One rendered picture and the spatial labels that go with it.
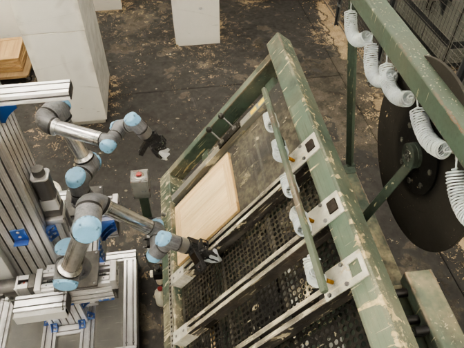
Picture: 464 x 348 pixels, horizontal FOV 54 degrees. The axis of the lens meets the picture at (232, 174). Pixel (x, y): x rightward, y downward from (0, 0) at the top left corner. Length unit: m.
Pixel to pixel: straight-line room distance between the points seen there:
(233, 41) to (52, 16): 2.68
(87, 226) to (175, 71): 3.99
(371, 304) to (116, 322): 2.18
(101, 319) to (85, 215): 1.48
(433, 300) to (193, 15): 5.03
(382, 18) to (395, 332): 1.32
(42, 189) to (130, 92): 3.21
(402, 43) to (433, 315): 1.04
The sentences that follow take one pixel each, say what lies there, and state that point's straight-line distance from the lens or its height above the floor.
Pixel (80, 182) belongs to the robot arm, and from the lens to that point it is 2.75.
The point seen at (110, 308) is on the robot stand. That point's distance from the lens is 3.43.
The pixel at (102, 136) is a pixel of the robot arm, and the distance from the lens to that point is 2.41.
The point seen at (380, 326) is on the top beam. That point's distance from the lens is 1.50.
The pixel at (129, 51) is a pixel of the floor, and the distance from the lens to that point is 6.28.
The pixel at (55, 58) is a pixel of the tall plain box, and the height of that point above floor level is 0.83.
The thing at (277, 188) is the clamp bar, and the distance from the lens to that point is 2.06.
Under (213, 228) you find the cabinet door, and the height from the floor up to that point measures 1.17.
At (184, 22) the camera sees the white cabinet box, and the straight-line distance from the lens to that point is 6.14.
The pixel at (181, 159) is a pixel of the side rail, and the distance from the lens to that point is 3.06.
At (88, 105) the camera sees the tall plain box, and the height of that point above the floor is 0.26.
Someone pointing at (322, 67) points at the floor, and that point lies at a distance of 5.94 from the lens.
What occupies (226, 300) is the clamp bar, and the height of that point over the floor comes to 1.28.
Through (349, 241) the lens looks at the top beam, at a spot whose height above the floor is 1.86.
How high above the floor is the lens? 3.15
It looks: 46 degrees down
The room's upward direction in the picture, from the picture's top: straight up
